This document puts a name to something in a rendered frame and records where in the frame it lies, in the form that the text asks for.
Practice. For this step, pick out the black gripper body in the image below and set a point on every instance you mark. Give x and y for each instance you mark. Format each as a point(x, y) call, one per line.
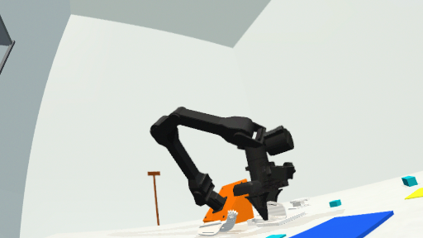
point(257, 184)

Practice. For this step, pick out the yellow flat rectangular plate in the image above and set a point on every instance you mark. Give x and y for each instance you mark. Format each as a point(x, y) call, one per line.
point(418, 193)

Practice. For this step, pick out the white flat plate with holes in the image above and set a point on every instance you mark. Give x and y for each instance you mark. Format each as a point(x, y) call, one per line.
point(251, 222)

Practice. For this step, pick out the blue flat plate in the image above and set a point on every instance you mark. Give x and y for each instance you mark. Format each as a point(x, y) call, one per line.
point(357, 226)

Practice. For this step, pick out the small teal block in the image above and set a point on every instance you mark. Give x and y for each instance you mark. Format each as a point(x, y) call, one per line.
point(409, 181)

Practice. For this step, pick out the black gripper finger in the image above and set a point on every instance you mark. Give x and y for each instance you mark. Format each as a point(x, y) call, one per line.
point(259, 202)
point(273, 195)

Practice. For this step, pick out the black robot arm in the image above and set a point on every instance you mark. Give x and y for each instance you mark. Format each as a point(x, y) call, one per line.
point(235, 130)

